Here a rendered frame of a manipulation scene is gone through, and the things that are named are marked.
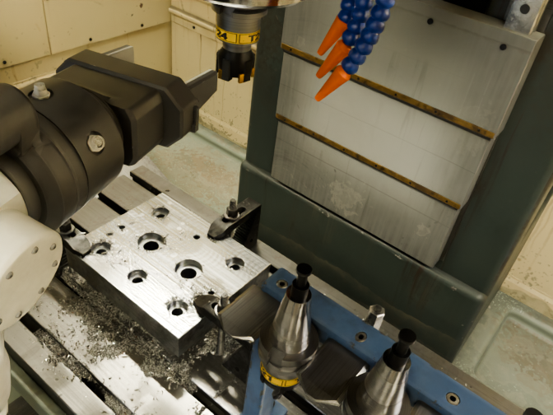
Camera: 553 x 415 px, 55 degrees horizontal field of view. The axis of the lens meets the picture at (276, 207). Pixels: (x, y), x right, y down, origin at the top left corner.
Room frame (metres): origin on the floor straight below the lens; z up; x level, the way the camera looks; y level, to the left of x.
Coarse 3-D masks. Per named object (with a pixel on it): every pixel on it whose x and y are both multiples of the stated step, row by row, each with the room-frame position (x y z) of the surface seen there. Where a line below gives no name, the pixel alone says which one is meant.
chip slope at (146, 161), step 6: (144, 156) 1.34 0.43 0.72; (138, 162) 1.31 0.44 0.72; (144, 162) 1.32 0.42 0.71; (150, 162) 1.33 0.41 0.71; (126, 168) 1.27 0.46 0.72; (132, 168) 1.28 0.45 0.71; (150, 168) 1.31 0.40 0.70; (156, 168) 1.32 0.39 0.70; (120, 174) 1.25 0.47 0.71; (126, 174) 1.25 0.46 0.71; (162, 174) 1.31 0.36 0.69; (168, 180) 1.30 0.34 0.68
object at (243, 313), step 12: (252, 288) 0.42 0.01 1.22; (240, 300) 0.40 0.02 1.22; (252, 300) 0.40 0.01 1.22; (264, 300) 0.41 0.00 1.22; (276, 300) 0.41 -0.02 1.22; (228, 312) 0.38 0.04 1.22; (240, 312) 0.38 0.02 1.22; (252, 312) 0.39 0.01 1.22; (264, 312) 0.39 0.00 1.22; (228, 324) 0.36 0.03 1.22; (240, 324) 0.37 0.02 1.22; (252, 324) 0.37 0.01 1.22; (240, 336) 0.35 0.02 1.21; (252, 336) 0.35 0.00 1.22
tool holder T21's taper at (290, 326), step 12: (288, 288) 0.36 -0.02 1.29; (288, 300) 0.35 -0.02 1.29; (276, 312) 0.36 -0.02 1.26; (288, 312) 0.34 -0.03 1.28; (300, 312) 0.34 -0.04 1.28; (276, 324) 0.34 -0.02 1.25; (288, 324) 0.34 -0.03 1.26; (300, 324) 0.34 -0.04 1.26; (276, 336) 0.34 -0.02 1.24; (288, 336) 0.34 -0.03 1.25; (300, 336) 0.34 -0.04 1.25; (276, 348) 0.34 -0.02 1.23; (288, 348) 0.33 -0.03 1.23; (300, 348) 0.34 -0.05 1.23
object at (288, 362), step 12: (264, 324) 0.36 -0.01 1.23; (312, 324) 0.37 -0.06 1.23; (264, 336) 0.35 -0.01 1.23; (312, 336) 0.36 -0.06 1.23; (264, 348) 0.33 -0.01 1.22; (312, 348) 0.34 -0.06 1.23; (264, 360) 0.33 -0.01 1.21; (276, 360) 0.33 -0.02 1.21; (288, 360) 0.32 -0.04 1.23; (300, 360) 0.33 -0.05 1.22; (288, 372) 0.32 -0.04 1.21
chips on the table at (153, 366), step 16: (64, 304) 0.60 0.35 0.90; (80, 304) 0.60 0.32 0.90; (80, 320) 0.57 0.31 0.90; (96, 320) 0.57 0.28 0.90; (112, 320) 0.59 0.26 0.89; (48, 336) 0.54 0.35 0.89; (64, 336) 0.54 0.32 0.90; (96, 336) 0.54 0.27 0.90; (112, 336) 0.55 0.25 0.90; (128, 336) 0.56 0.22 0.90; (64, 352) 0.51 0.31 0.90; (96, 352) 0.51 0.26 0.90; (112, 352) 0.51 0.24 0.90; (144, 352) 0.53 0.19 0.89; (80, 368) 0.48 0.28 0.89; (144, 368) 0.50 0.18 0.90; (160, 368) 0.50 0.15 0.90; (112, 400) 0.44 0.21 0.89
